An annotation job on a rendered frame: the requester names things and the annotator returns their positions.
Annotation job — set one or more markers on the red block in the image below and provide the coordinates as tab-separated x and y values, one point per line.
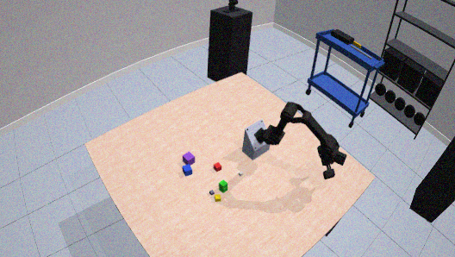
217	166

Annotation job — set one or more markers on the blue block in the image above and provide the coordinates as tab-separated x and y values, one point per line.
187	170

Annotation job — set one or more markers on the purple block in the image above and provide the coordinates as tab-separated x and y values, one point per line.
189	158

